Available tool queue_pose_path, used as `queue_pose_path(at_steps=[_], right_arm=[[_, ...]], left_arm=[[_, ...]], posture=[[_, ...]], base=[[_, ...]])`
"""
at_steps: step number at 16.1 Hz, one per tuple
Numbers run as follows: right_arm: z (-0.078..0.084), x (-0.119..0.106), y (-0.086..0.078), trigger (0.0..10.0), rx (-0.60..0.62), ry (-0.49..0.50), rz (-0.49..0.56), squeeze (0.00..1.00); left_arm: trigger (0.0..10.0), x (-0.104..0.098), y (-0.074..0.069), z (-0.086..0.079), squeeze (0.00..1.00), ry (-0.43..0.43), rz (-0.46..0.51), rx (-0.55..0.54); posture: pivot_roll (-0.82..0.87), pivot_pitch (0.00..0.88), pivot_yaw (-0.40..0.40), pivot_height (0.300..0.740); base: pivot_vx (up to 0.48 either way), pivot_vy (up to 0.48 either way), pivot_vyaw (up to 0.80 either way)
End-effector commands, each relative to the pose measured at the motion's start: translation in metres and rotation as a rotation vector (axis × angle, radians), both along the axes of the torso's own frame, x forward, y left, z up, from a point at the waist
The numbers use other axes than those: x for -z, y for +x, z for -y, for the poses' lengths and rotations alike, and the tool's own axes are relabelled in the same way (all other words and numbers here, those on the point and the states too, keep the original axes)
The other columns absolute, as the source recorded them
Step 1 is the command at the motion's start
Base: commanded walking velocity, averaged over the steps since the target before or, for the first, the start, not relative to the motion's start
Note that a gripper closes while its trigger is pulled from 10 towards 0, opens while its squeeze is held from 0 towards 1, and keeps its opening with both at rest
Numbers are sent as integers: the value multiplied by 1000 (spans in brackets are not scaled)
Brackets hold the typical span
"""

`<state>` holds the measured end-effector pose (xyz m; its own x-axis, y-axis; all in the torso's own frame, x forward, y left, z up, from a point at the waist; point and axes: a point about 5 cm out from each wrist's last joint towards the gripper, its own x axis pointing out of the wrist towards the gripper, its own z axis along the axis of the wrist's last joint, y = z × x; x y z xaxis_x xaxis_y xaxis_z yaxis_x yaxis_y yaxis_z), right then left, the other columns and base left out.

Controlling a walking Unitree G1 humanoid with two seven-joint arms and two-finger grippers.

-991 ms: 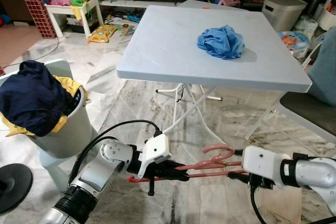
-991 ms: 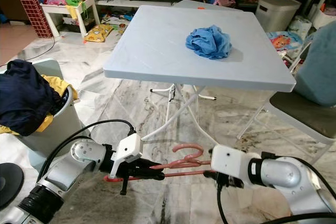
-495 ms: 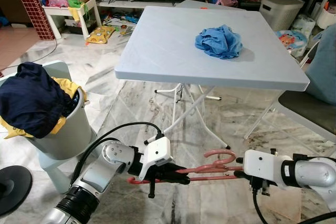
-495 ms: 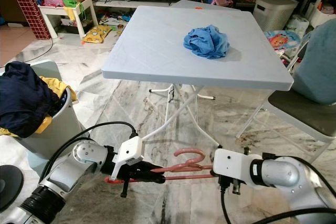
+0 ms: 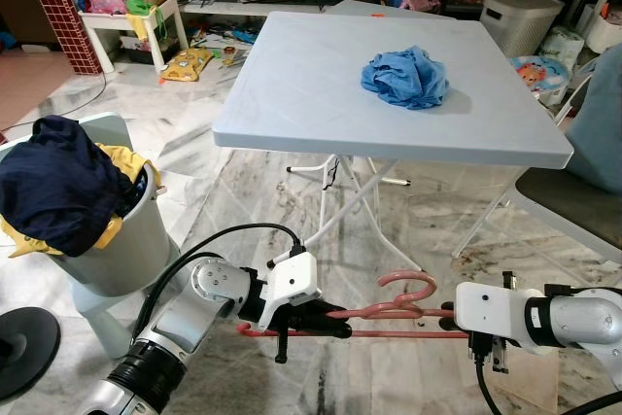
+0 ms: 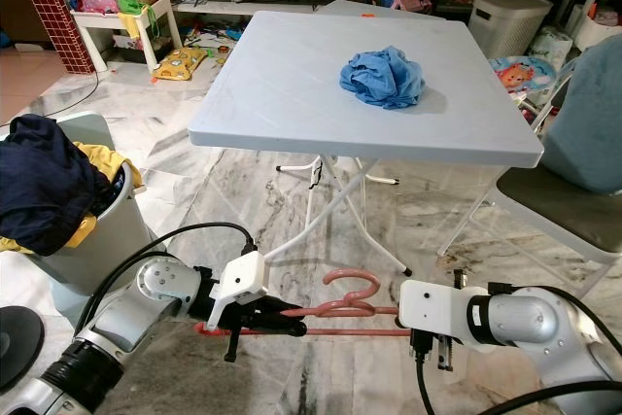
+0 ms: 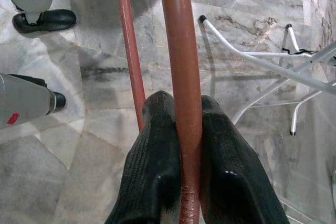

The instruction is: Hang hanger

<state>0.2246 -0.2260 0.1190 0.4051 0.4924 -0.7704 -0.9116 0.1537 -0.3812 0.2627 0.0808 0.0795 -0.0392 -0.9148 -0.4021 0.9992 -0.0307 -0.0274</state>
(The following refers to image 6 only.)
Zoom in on pink clothes hanger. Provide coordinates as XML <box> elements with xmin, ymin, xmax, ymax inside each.
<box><xmin>197</xmin><ymin>269</ymin><xmax>414</xmax><ymax>341</ymax></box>

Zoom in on navy garment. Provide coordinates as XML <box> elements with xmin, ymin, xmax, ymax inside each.
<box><xmin>0</xmin><ymin>114</ymin><xmax>127</xmax><ymax>258</ymax></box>

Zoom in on blue garment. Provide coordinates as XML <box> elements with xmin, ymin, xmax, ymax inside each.
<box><xmin>339</xmin><ymin>44</ymin><xmax>427</xmax><ymax>111</ymax></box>

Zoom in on grey folding chair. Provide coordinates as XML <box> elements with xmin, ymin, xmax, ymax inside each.
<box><xmin>437</xmin><ymin>65</ymin><xmax>622</xmax><ymax>299</ymax></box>

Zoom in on white folding table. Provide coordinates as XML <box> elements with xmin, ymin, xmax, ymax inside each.
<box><xmin>188</xmin><ymin>11</ymin><xmax>545</xmax><ymax>275</ymax></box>

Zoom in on pale mint child chair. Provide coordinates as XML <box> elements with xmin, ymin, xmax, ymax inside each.
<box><xmin>10</xmin><ymin>112</ymin><xmax>132</xmax><ymax>319</ymax></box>

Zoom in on round cartoon plate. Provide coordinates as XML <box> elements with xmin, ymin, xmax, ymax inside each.
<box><xmin>491</xmin><ymin>53</ymin><xmax>557</xmax><ymax>95</ymax></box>

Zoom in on white television bench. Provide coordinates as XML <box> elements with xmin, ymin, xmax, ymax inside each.
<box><xmin>170</xmin><ymin>0</ymin><xmax>351</xmax><ymax>47</ymax></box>

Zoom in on grey lidded hamper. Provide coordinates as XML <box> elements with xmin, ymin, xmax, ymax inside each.
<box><xmin>468</xmin><ymin>0</ymin><xmax>555</xmax><ymax>58</ymax></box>

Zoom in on white side table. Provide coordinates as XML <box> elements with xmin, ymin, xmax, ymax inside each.
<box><xmin>70</xmin><ymin>0</ymin><xmax>186</xmax><ymax>71</ymax></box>

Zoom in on green cloth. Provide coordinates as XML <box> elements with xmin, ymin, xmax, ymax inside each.
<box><xmin>117</xmin><ymin>0</ymin><xmax>152</xmax><ymax>17</ymax></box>

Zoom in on white trolley shelf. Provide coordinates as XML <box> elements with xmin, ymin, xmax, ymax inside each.
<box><xmin>559</xmin><ymin>0</ymin><xmax>622</xmax><ymax>52</ymax></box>

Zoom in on wide red tiled pillar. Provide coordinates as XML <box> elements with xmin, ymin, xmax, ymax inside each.
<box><xmin>15</xmin><ymin>0</ymin><xmax>98</xmax><ymax>74</ymax></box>

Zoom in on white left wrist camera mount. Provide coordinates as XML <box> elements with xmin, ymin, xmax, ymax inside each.
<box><xmin>206</xmin><ymin>250</ymin><xmax>268</xmax><ymax>330</ymax></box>

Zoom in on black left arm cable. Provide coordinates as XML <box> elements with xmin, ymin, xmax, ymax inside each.
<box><xmin>76</xmin><ymin>221</ymin><xmax>259</xmax><ymax>333</ymax></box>

